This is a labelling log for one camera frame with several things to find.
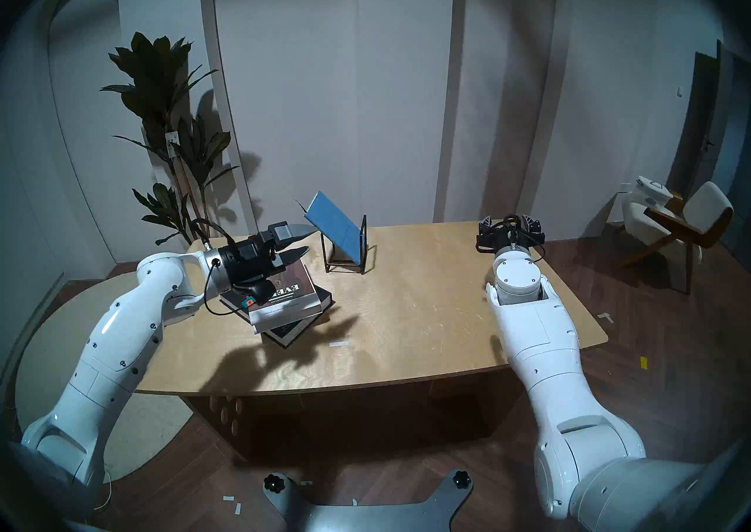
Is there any thin blue book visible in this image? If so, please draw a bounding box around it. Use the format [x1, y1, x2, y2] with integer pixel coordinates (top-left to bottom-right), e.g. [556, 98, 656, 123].
[293, 192, 366, 264]

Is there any thick black hardcover book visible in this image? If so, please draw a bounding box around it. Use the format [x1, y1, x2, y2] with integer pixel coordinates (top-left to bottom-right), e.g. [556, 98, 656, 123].
[220, 284, 335, 349]

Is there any dark door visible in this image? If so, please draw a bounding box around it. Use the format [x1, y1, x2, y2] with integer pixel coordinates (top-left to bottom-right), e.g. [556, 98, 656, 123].
[669, 41, 751, 256]

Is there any white book brown cover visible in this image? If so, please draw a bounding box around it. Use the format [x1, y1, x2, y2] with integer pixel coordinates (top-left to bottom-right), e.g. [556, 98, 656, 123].
[232, 258, 329, 335]

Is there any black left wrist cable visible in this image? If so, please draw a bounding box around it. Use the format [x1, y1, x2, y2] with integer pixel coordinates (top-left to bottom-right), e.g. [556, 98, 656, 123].
[191, 219, 259, 317]

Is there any white wooden armchair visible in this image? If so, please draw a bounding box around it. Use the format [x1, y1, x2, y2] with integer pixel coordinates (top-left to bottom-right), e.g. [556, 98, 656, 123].
[613, 180, 734, 295]

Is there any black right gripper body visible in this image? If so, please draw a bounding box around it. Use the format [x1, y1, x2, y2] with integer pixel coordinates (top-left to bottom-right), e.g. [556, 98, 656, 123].
[476, 221, 545, 253]

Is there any round beige rug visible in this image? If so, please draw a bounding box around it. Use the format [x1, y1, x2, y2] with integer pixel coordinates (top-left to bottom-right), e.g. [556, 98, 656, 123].
[15, 271, 194, 482]

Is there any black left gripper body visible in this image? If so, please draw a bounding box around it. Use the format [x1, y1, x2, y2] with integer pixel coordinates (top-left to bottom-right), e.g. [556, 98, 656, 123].
[222, 234, 287, 294]

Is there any black wire book stand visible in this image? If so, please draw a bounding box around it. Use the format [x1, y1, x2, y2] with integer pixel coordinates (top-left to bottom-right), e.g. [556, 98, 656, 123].
[321, 214, 369, 275]

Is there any tall green potted plant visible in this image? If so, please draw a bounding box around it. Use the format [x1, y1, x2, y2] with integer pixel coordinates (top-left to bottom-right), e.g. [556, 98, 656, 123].
[100, 32, 241, 247]

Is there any white bag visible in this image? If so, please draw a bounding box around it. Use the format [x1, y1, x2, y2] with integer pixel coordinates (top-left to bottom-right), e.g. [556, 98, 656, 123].
[635, 176, 674, 207]

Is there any grey metal robot base plate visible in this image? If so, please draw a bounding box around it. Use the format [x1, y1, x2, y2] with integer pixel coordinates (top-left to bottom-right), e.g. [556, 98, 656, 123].
[263, 469, 473, 532]

